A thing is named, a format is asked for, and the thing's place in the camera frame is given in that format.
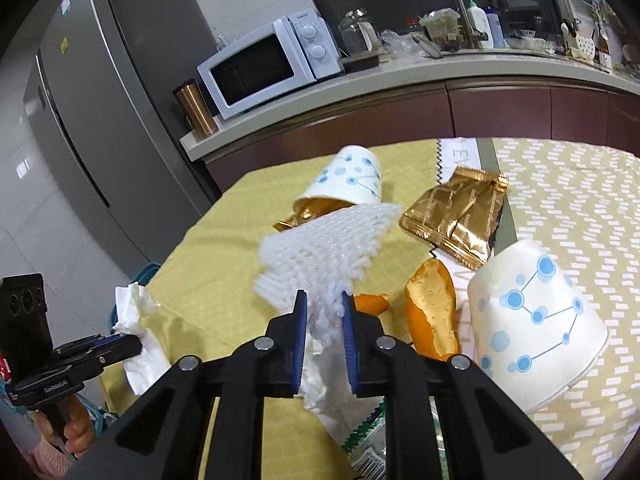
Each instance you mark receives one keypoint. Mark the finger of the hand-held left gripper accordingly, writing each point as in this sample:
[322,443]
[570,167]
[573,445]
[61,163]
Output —
[80,344]
[120,352]

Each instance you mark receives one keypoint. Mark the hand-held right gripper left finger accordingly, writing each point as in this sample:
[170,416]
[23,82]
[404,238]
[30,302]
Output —
[301,345]

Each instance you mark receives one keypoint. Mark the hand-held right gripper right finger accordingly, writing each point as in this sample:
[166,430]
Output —
[349,347]

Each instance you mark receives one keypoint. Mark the white tissue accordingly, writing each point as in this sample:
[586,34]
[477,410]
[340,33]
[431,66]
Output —
[132,310]

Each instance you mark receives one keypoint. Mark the blue trash bin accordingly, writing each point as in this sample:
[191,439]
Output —
[145,274]

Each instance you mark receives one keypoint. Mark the large orange peel piece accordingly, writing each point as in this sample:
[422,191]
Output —
[432,315]

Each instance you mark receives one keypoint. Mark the white foam fruit net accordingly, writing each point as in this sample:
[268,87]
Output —
[325,245]

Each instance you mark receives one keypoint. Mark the large dotted paper cup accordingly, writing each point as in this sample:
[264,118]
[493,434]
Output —
[540,340]

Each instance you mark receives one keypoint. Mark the person's left forearm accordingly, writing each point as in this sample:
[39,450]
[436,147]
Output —
[47,465]

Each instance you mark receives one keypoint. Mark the person's left hand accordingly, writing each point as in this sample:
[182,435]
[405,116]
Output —
[80,430]

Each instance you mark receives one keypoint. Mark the small orange peel piece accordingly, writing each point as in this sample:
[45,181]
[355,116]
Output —
[372,304]

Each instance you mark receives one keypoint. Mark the clear plastic wrapper, green print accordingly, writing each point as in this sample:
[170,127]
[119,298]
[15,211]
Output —
[325,400]

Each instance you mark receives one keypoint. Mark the yellow patterned tablecloth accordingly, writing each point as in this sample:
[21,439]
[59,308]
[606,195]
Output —
[225,260]

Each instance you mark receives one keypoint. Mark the small gold snack wrapper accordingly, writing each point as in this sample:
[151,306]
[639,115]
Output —
[310,210]

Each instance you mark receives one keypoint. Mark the large gold snack wrapper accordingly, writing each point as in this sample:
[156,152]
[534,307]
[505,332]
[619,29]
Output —
[450,220]

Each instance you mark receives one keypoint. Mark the small dotted paper cup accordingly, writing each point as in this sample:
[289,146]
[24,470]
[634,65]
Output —
[345,170]

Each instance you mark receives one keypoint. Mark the grey refrigerator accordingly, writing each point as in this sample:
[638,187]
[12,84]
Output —
[100,110]

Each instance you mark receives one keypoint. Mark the copper tumbler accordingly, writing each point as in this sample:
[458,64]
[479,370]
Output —
[197,110]

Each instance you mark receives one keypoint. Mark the white microwave oven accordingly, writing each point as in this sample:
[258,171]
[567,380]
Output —
[250,70]

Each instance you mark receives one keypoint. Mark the kitchen counter with cabinets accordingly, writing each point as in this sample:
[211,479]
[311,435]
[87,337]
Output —
[500,105]

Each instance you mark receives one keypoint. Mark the clear plastic bag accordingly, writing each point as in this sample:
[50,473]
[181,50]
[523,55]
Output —
[400,42]

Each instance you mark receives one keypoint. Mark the glass kettle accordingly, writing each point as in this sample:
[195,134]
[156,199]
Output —
[357,35]

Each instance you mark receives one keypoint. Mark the clear food container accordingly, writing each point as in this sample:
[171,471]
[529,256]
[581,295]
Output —
[442,27]

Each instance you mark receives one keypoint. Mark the white pump bottle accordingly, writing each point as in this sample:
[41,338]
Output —
[479,25]

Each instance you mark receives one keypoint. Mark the blue bottle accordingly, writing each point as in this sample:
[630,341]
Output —
[496,30]

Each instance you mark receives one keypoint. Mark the white bowls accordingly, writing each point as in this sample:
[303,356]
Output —
[522,43]

